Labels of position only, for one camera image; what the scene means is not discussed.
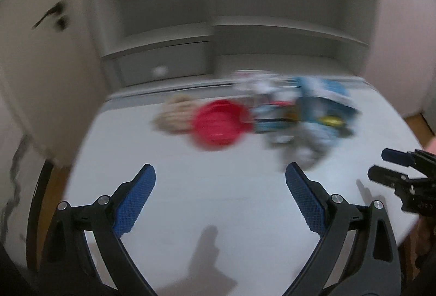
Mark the red plastic bowl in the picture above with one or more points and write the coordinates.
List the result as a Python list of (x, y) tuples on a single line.
[(218, 124)]

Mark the beige woven item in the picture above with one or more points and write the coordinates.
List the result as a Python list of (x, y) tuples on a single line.
[(173, 113)]

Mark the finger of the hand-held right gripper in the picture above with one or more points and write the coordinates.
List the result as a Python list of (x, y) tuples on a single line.
[(397, 156), (385, 176)]

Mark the grey shelf unit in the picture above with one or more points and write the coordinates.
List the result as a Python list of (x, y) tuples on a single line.
[(238, 9)]

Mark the blue printed carton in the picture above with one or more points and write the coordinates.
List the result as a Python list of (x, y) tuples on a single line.
[(323, 101)]

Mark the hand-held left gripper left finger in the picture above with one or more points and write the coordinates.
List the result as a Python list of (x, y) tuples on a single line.
[(136, 200)]

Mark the dark chair backrest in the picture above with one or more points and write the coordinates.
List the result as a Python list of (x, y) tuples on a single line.
[(35, 207)]

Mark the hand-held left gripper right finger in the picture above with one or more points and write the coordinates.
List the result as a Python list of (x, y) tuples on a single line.
[(305, 200)]

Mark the blue printed packet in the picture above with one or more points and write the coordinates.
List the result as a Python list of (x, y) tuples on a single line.
[(272, 117)]

